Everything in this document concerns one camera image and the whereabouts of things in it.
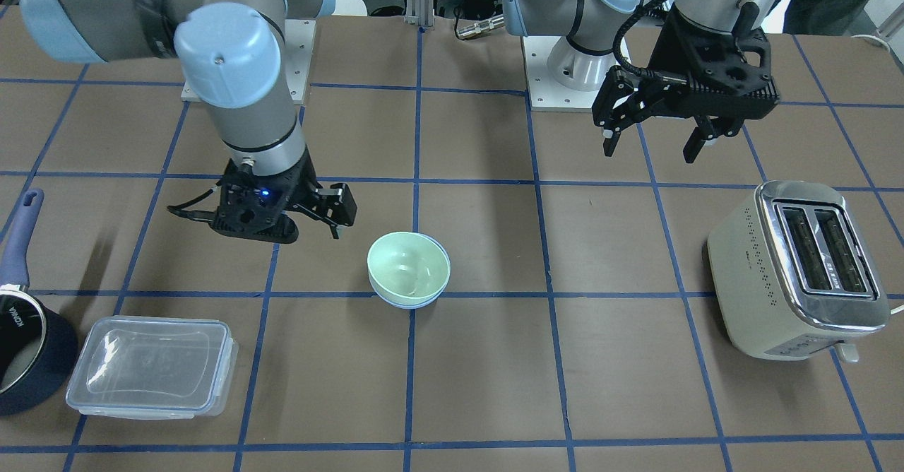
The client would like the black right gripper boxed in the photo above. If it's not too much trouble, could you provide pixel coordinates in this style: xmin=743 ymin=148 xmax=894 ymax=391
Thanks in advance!
xmin=210 ymin=151 xmax=357 ymax=244

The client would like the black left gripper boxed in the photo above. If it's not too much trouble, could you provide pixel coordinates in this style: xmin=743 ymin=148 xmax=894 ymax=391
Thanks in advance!
xmin=592 ymin=11 xmax=780 ymax=164

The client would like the green bowl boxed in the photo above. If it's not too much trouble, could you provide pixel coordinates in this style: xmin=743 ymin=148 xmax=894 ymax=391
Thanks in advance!
xmin=367 ymin=232 xmax=451 ymax=300

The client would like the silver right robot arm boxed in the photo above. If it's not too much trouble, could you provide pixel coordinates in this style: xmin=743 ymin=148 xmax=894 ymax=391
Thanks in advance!
xmin=19 ymin=0 xmax=357 ymax=244

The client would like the blue bowl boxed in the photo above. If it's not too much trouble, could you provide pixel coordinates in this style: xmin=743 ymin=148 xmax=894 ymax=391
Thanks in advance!
xmin=370 ymin=240 xmax=451 ymax=310

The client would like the silver toaster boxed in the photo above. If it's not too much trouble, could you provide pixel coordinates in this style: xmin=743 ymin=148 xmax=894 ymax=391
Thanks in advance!
xmin=705 ymin=180 xmax=892 ymax=363

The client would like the clear plastic container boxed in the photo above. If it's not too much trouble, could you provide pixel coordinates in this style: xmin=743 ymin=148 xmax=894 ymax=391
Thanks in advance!
xmin=65 ymin=315 xmax=239 ymax=420

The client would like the blue saucepan with lid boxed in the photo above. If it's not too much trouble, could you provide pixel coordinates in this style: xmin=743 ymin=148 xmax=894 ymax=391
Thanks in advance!
xmin=1 ymin=189 xmax=78 ymax=417

